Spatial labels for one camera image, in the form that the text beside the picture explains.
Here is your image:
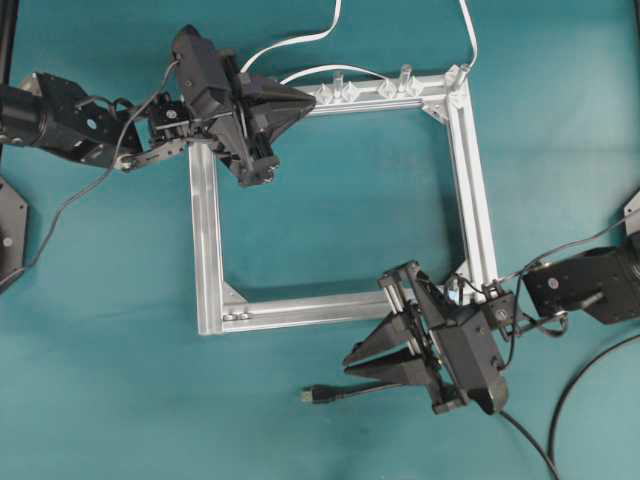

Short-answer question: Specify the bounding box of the black usb cable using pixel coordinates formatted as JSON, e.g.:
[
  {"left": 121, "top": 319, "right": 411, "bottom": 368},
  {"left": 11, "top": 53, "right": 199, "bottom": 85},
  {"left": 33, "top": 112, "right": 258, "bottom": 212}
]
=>
[{"left": 299, "top": 334, "right": 640, "bottom": 480}]

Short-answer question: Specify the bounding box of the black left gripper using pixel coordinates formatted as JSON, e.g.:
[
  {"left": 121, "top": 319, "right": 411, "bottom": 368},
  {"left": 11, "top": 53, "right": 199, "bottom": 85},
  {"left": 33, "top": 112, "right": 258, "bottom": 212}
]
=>
[{"left": 171, "top": 24, "right": 316, "bottom": 187}]

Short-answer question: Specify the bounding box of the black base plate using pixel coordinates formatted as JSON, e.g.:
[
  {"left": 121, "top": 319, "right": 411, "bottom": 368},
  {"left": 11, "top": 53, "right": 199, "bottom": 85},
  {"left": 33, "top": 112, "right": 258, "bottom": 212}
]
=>
[
  {"left": 0, "top": 178, "right": 28, "bottom": 277},
  {"left": 623, "top": 191, "right": 640, "bottom": 237}
]

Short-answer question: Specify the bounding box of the clear post at corner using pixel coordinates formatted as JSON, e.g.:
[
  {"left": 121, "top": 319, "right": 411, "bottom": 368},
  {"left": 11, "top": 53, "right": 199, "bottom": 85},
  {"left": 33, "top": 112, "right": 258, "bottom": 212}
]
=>
[{"left": 444, "top": 64, "right": 471, "bottom": 91}]

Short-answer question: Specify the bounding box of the clear post near left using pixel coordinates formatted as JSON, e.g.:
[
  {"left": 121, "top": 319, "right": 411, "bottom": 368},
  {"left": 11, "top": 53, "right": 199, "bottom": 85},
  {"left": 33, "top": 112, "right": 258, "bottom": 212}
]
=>
[{"left": 332, "top": 71, "right": 345, "bottom": 103}]

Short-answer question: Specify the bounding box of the square aluminium extrusion frame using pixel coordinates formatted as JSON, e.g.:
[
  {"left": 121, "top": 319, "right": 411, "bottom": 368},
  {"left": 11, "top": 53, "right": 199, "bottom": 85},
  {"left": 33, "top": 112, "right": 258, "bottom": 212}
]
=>
[{"left": 189, "top": 73, "right": 499, "bottom": 336}]

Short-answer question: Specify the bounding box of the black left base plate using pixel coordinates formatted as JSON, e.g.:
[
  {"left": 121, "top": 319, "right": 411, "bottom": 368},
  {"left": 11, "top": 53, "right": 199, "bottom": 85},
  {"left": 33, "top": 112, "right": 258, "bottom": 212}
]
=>
[{"left": 0, "top": 178, "right": 28, "bottom": 277}]

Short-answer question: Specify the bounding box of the white flat cable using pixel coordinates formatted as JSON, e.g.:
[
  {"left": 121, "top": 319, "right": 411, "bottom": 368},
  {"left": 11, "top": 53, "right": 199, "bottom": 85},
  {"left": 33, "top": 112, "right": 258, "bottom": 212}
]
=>
[{"left": 242, "top": 0, "right": 480, "bottom": 86}]

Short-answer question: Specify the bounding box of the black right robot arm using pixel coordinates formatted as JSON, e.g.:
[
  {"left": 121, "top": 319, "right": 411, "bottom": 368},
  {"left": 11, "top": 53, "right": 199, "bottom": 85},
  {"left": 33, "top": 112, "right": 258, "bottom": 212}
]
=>
[{"left": 343, "top": 245, "right": 639, "bottom": 415}]

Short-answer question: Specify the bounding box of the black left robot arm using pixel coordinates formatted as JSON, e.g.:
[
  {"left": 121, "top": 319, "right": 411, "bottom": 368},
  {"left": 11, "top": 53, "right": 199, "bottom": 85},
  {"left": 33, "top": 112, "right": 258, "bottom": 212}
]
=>
[{"left": 1, "top": 25, "right": 316, "bottom": 187}]

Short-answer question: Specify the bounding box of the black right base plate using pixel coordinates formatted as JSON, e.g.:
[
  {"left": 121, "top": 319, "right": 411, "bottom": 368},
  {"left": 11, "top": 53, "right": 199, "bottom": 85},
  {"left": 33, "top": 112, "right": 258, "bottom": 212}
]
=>
[{"left": 623, "top": 191, "right": 640, "bottom": 237}]

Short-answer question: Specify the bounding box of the black vertical rail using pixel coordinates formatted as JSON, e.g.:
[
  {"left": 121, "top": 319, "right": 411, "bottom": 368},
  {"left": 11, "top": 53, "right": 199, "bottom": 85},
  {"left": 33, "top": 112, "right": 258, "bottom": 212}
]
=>
[{"left": 0, "top": 0, "right": 19, "bottom": 84}]

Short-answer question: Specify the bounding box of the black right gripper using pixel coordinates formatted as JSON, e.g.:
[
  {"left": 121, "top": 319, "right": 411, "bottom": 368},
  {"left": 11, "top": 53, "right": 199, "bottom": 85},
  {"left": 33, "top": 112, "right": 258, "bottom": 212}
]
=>
[{"left": 343, "top": 261, "right": 508, "bottom": 415}]

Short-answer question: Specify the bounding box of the clear post middle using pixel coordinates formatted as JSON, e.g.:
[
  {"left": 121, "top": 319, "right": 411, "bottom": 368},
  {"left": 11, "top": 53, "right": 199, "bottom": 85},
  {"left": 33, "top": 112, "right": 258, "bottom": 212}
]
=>
[{"left": 398, "top": 64, "right": 412, "bottom": 94}]

